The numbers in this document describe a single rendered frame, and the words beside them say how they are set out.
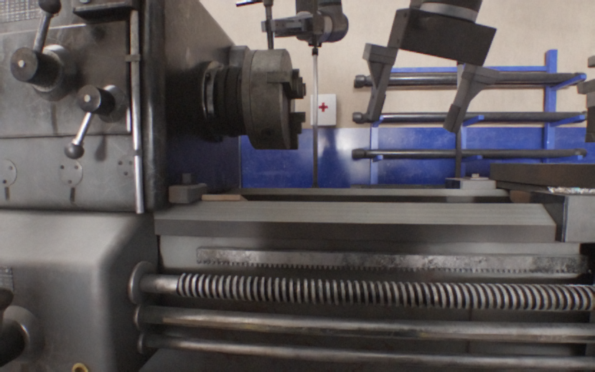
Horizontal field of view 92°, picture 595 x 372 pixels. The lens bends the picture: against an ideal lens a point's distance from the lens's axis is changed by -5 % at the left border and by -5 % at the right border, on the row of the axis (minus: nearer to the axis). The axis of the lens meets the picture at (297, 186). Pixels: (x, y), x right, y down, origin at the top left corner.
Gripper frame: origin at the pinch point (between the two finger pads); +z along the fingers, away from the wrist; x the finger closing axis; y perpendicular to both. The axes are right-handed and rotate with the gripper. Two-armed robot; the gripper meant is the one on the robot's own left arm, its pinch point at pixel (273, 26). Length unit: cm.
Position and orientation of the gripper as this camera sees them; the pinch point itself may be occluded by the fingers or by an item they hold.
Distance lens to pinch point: 83.3
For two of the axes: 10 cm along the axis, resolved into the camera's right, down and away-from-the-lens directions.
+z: -5.7, 3.8, -7.3
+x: -8.2, -1.9, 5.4
